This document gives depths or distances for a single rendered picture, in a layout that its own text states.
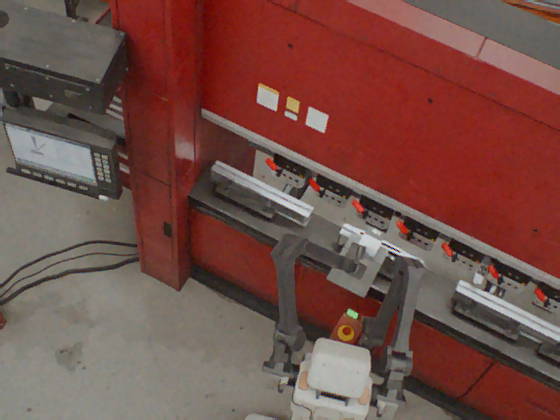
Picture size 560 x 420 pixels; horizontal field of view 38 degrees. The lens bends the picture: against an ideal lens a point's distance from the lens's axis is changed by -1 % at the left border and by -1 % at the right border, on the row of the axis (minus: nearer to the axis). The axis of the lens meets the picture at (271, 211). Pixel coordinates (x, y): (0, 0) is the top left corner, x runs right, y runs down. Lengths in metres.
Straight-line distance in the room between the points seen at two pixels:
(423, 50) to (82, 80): 1.13
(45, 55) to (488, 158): 1.55
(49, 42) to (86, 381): 2.02
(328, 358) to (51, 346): 1.94
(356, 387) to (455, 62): 1.18
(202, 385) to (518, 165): 2.18
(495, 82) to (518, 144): 0.28
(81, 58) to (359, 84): 0.96
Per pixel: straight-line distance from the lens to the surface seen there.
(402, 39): 2.63
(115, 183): 3.27
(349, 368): 2.95
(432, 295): 3.71
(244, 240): 3.88
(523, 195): 2.98
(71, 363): 4.42
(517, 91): 2.61
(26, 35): 3.00
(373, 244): 3.62
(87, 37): 2.96
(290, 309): 3.01
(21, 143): 3.31
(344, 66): 2.84
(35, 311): 4.57
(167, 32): 2.85
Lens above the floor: 4.10
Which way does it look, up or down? 59 degrees down
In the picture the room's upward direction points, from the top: 9 degrees clockwise
